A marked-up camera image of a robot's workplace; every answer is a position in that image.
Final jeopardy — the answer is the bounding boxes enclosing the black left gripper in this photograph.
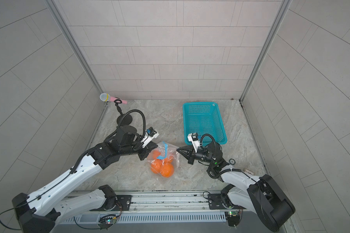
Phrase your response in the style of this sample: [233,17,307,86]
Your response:
[120,134,159,160]

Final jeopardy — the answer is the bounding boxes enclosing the clear zip-top bag blue seal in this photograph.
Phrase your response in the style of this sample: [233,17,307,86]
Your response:
[147,142,180,178]

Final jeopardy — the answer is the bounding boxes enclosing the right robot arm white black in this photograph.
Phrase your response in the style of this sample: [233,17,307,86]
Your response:
[177,143,296,232]

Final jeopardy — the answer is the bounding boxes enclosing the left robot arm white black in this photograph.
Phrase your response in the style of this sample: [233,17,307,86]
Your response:
[12,125,159,233]

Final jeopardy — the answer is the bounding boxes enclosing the orange ball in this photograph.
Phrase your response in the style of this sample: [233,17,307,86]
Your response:
[153,150,163,160]
[159,163,175,178]
[162,154,177,164]
[150,159,162,174]

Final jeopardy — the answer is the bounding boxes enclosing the teal plastic basket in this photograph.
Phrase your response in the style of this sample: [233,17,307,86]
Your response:
[182,102,228,145]

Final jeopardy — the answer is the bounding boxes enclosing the black microphone stand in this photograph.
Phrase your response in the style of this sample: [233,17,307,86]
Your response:
[114,99,133,126]

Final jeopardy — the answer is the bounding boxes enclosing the pink toy microphone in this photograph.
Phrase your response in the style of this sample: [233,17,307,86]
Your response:
[100,93,127,104]

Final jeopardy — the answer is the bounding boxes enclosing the white ventilation grille strip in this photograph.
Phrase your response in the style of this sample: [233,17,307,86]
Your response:
[62,212,227,225]

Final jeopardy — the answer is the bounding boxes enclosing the right circuit board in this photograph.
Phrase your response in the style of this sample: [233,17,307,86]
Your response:
[225,211,242,228]

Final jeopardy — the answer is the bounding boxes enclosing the circuit board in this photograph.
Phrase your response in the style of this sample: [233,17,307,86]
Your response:
[225,211,242,228]
[98,214,118,229]

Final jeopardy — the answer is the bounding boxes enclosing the left circuit board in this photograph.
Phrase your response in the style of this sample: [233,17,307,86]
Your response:
[98,214,118,229]

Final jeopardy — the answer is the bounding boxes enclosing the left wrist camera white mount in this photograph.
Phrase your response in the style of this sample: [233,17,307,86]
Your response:
[141,127,159,148]

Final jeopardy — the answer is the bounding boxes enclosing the aluminium mounting rail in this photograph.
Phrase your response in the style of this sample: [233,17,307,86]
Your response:
[61,190,289,215]

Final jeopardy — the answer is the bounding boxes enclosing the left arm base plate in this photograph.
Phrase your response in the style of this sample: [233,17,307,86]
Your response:
[103,195,132,211]

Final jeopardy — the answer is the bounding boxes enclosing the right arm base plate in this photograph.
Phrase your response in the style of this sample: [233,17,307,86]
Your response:
[203,192,244,211]

